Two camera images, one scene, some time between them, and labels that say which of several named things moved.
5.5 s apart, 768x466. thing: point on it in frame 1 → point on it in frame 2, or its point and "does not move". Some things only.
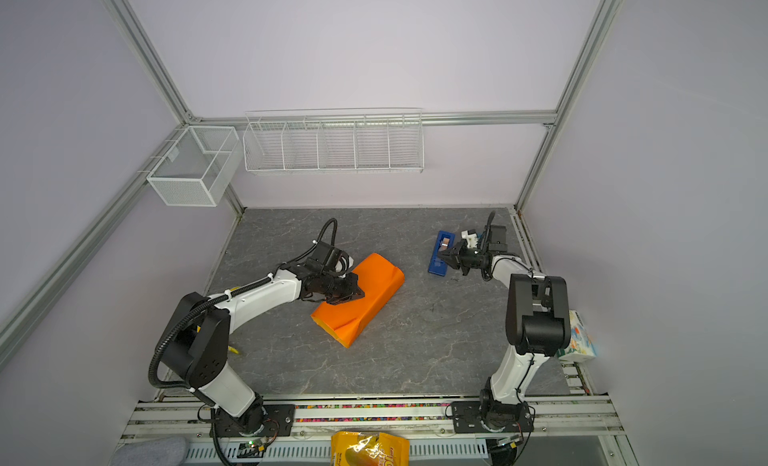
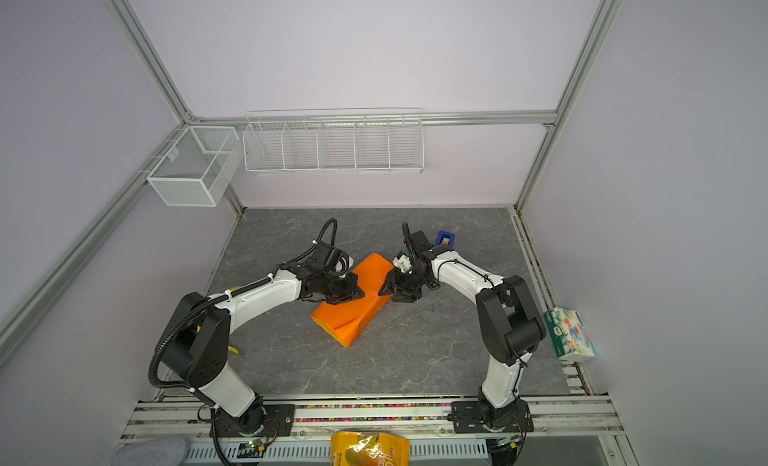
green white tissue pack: x=580 y=347 does not move
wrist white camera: x=471 y=239 → x=403 y=262
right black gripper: x=456 y=256 → x=394 y=279
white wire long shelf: x=338 y=140 does not move
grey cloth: x=156 y=451 does not move
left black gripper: x=352 y=289 does not move
